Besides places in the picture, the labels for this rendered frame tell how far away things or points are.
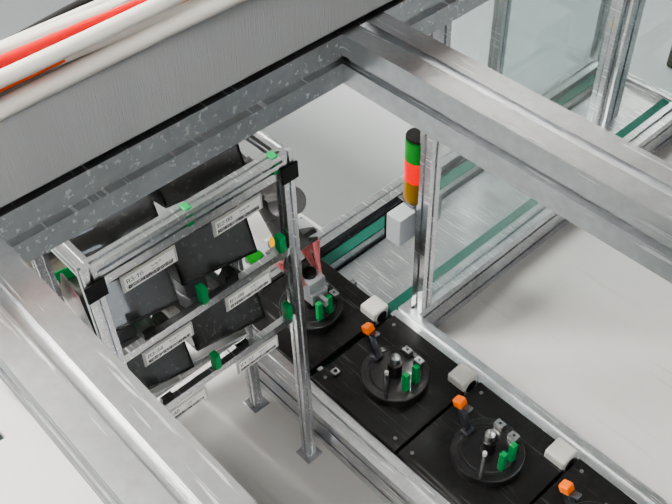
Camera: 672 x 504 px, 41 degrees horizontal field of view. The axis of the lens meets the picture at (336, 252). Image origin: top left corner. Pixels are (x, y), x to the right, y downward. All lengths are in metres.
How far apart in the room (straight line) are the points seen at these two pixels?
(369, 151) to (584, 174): 3.31
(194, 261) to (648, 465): 1.04
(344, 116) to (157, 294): 2.81
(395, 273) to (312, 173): 1.71
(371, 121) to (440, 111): 3.39
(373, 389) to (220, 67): 1.25
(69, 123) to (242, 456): 1.38
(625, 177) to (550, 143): 0.05
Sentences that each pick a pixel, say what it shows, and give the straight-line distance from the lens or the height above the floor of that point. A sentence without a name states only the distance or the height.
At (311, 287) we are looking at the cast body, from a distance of 1.87.
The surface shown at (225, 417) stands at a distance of 1.96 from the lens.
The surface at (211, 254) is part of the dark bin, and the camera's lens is 1.38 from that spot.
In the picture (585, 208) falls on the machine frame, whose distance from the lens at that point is 0.61.
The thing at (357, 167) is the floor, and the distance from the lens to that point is 3.80.
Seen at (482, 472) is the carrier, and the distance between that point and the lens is 1.71.
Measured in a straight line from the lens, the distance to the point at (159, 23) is 0.59.
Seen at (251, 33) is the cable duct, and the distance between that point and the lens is 0.64.
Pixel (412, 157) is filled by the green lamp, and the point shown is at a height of 1.38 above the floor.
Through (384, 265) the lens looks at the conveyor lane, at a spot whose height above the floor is 0.92.
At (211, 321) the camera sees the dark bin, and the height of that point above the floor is 1.34.
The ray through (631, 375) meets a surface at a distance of 2.08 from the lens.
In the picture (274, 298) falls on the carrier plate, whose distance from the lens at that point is 2.01.
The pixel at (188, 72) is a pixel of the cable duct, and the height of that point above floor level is 2.13.
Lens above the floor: 2.47
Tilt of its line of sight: 46 degrees down
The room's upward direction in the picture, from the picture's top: 2 degrees counter-clockwise
